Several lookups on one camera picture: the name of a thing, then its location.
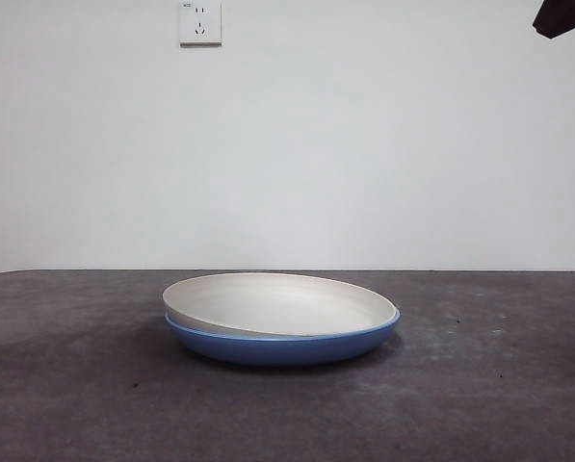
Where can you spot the white round plate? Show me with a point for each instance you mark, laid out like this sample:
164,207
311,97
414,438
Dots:
277,303

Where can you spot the blue round plate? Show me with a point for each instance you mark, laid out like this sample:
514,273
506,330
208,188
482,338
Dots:
277,351

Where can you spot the white wall socket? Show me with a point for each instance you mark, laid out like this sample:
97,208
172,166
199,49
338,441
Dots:
200,24

